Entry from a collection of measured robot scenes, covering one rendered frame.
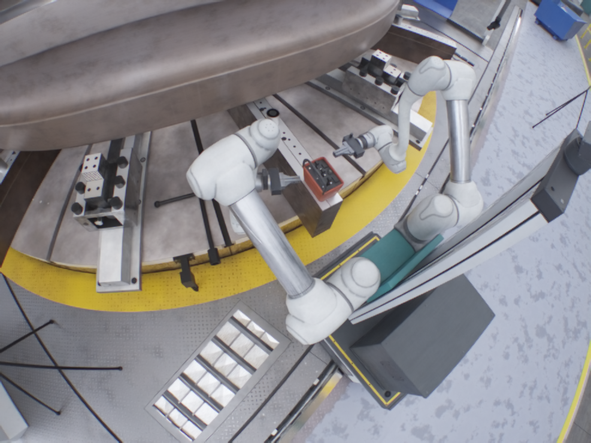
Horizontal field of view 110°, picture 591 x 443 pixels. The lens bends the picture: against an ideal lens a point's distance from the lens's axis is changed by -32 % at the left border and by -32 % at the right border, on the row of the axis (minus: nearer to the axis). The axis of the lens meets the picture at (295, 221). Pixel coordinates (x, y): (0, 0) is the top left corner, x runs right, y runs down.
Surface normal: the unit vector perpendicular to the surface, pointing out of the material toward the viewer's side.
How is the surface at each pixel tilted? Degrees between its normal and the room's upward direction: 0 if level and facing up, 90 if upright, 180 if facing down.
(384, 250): 0
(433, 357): 0
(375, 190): 0
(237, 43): 62
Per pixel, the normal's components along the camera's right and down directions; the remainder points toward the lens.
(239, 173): 0.57, 0.07
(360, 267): 0.22, -0.44
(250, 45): 0.44, 0.35
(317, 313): 0.29, 0.04
